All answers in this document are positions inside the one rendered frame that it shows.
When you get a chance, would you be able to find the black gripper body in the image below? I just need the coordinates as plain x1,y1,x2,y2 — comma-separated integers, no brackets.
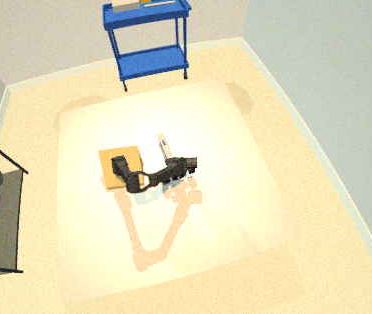
163,168,195,184

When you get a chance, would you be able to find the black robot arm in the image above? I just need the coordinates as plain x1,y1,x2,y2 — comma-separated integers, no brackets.
111,155,197,194

